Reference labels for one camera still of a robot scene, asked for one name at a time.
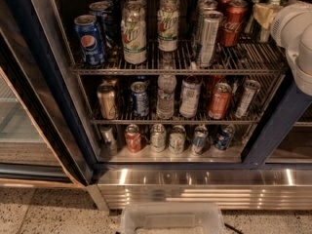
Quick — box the middle wire shelf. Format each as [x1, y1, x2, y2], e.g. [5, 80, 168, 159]
[91, 75, 284, 125]

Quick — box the white labelled bottle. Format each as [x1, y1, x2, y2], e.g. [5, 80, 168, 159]
[179, 75, 203, 118]

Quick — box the clear water bottle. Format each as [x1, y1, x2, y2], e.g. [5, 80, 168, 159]
[156, 52, 177, 121]

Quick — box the green can second row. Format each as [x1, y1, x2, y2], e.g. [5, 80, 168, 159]
[244, 0, 262, 34]

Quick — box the red can bottom shelf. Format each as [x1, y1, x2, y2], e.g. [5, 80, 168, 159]
[125, 124, 141, 153]

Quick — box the tall silver can front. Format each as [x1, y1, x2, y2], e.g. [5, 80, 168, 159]
[195, 11, 223, 67]

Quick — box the wire shelf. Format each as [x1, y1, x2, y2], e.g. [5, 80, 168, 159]
[69, 0, 291, 76]
[91, 75, 284, 125]

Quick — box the clear plastic bin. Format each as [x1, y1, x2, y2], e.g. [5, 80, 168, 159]
[121, 202, 224, 234]

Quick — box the top wire shelf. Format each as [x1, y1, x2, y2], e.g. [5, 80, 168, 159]
[69, 0, 291, 76]

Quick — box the silver can bottom shelf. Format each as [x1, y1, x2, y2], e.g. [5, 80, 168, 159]
[150, 124, 166, 152]

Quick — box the green can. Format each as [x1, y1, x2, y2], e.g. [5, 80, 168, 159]
[256, 0, 287, 43]

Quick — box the gold can middle shelf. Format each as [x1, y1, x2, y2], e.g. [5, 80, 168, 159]
[97, 84, 118, 120]

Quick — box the red Coca-Cola can front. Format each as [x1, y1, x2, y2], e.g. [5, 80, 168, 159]
[219, 0, 248, 47]

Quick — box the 7UP can front left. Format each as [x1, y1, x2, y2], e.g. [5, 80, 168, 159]
[121, 2, 147, 64]

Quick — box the white can bottom shelf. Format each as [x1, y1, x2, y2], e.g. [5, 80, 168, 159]
[169, 125, 186, 154]

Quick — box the blue silver can bottom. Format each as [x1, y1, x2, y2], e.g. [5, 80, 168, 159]
[191, 125, 209, 155]

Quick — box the blue can middle shelf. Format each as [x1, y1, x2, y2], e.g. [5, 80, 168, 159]
[131, 81, 149, 118]

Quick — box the blue Pepsi can bottom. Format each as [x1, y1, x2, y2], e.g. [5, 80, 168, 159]
[214, 124, 235, 150]

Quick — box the red can middle shelf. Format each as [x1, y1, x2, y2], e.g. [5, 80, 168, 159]
[208, 83, 232, 120]

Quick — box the dark can bottom left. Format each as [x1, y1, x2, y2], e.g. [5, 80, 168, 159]
[99, 124, 117, 153]

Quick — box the red can shelf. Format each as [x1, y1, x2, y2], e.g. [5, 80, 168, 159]
[125, 124, 141, 153]
[208, 83, 232, 120]

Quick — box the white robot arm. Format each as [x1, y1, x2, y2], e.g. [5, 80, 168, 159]
[253, 0, 312, 96]

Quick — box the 7UP can front centre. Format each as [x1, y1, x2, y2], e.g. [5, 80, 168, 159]
[157, 5, 179, 52]

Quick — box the open glass fridge door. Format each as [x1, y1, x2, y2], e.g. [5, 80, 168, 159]
[0, 0, 95, 187]

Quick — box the slim silver can middle shelf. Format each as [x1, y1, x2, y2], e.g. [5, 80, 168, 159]
[235, 79, 261, 118]

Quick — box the blue pepsi can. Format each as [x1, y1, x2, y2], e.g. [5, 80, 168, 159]
[97, 0, 120, 22]
[214, 124, 235, 150]
[89, 1, 116, 49]
[74, 15, 106, 66]

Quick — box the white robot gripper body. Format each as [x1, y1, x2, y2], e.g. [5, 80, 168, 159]
[270, 1, 312, 51]

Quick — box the blue Pepsi can front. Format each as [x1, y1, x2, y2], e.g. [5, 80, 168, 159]
[74, 15, 106, 66]

